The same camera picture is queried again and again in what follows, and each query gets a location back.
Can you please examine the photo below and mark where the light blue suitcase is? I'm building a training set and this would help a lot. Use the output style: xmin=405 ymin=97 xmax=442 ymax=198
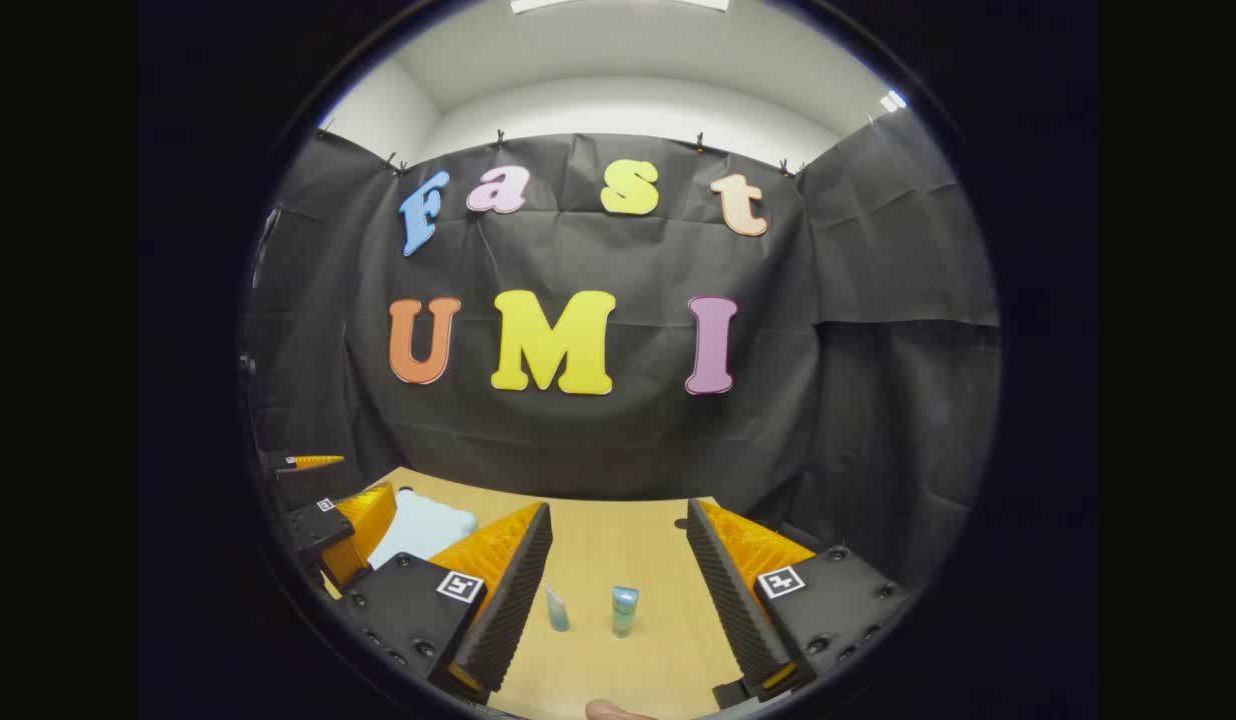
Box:
xmin=366 ymin=488 xmax=479 ymax=571

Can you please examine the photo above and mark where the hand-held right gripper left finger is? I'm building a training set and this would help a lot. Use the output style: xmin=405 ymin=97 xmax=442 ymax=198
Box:
xmin=338 ymin=500 xmax=556 ymax=704

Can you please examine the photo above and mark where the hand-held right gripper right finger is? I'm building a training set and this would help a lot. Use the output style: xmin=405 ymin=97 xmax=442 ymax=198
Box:
xmin=685 ymin=498 xmax=916 ymax=709

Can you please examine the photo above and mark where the ceiling light panel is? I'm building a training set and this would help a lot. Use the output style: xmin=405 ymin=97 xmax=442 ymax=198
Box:
xmin=510 ymin=0 xmax=729 ymax=14

